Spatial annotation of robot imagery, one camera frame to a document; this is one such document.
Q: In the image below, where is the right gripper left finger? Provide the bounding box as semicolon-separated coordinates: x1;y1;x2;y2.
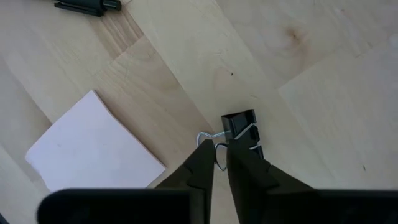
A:
36;138;216;224

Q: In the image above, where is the pink sticky note pad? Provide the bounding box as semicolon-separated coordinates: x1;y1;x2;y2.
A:
24;89;167;192

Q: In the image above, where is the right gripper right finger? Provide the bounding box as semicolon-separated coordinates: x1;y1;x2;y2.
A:
226;138;398;224

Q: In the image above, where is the black pen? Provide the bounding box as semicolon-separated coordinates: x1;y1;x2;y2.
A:
53;0;123;18

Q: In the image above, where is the black binder clip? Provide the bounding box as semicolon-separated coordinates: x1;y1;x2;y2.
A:
195;108;266;172

